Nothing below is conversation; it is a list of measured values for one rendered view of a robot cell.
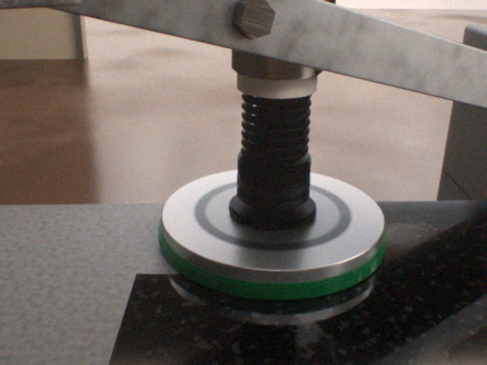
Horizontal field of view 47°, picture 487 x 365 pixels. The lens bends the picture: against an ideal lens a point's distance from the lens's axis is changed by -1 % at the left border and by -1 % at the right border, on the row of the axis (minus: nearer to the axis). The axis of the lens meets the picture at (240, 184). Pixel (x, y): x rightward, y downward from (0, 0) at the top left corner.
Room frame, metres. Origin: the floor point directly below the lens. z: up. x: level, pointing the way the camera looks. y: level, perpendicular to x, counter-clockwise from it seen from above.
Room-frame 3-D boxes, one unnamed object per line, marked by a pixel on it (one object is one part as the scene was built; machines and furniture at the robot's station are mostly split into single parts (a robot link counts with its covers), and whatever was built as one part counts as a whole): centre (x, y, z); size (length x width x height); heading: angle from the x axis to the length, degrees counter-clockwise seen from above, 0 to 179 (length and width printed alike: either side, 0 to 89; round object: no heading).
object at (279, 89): (0.49, -0.03, 0.97); 0.07 x 0.07 x 0.04
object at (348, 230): (0.49, -0.03, 0.82); 0.21 x 0.21 x 0.01
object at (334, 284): (0.49, -0.03, 0.82); 0.22 x 0.22 x 0.04
